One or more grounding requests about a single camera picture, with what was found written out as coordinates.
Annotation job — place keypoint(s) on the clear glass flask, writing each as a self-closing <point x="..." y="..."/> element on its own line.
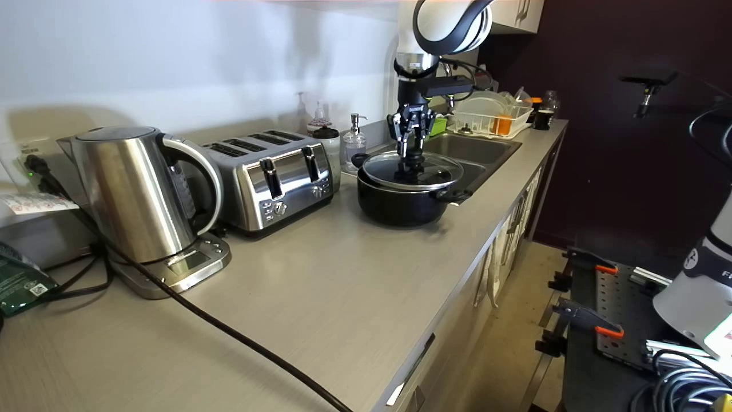
<point x="317" y="115"/>

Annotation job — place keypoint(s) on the white dish drying rack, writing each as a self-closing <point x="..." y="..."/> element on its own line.
<point x="493" y="111"/>

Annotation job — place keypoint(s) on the glass pot lid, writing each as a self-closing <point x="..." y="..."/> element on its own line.
<point x="397" y="174"/>

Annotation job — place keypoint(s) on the white paper box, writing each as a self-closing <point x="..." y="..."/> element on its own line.
<point x="35" y="221"/>

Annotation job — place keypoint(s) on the kettle power base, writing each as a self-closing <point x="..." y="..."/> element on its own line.
<point x="187" y="266"/>

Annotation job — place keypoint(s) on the black cooking pot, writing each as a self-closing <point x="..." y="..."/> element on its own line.
<point x="402" y="207"/>

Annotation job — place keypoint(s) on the clear soap pump dispenser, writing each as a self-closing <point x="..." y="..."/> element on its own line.
<point x="354" y="145"/>

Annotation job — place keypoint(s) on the green packet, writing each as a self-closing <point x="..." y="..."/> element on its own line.
<point x="19" y="282"/>

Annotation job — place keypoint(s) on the stainless steel four-slot toaster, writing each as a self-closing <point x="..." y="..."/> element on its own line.
<point x="271" y="178"/>

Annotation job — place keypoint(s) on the white wall cabinet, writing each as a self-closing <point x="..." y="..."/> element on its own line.
<point x="518" y="13"/>

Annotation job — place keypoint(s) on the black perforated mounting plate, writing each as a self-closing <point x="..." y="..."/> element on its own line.
<point x="619" y="304"/>

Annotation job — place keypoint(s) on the stainless steel double sink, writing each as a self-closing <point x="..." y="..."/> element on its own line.
<point x="477" y="157"/>

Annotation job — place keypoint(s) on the black robot table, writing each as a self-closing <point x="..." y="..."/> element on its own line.
<point x="602" y="381"/>

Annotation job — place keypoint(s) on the orange cup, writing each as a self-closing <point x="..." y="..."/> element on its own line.
<point x="504" y="126"/>

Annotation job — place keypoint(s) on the grey kitchen base cabinet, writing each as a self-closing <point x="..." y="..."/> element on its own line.
<point x="466" y="321"/>

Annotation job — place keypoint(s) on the stainless steel electric kettle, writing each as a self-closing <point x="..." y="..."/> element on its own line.
<point x="134" y="191"/>

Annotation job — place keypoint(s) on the black clamp with orange tip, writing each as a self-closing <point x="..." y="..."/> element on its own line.
<point x="592" y="263"/>
<point x="585" y="316"/>

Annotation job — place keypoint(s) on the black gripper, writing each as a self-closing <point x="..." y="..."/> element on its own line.
<point x="412" y="121"/>

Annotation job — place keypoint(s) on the green dish soap bottle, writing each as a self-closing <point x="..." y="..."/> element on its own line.
<point x="437" y="126"/>

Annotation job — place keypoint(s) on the black wall plug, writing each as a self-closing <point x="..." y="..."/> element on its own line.
<point x="43" y="171"/>

